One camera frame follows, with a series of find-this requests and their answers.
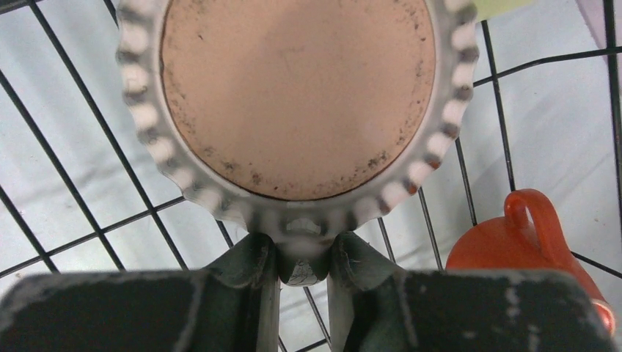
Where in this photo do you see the orange cup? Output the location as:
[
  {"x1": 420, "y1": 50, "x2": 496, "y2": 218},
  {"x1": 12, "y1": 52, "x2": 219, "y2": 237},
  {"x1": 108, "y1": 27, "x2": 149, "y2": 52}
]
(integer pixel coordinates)
[{"x1": 445, "y1": 188, "x2": 617, "y2": 335}]

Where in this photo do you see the light green cup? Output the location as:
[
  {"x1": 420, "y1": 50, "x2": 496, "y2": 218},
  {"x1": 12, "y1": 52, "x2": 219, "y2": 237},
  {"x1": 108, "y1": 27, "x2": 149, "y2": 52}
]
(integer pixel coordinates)
[{"x1": 473, "y1": 0, "x2": 533, "y2": 21}]

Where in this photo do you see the grey striped mug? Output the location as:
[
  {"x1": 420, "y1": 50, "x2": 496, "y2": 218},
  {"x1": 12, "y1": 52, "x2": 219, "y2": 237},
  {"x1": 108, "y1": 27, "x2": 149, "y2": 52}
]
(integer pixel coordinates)
[{"x1": 116, "y1": 1, "x2": 479, "y2": 286}]

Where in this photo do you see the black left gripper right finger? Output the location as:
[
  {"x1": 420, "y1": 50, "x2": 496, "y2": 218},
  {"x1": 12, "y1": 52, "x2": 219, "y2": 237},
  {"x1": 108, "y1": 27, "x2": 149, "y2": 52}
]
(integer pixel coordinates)
[{"x1": 328, "y1": 232, "x2": 617, "y2": 351}]

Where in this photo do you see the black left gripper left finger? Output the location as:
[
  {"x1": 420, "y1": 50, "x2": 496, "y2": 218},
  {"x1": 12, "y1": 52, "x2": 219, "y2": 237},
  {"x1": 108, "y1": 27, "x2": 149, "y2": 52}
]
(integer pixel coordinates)
[{"x1": 1, "y1": 234, "x2": 279, "y2": 351}]

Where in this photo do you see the black wire dish rack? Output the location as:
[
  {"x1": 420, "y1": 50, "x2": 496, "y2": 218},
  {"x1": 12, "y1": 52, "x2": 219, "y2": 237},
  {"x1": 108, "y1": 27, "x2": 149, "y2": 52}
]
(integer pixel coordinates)
[{"x1": 0, "y1": 0, "x2": 622, "y2": 352}]

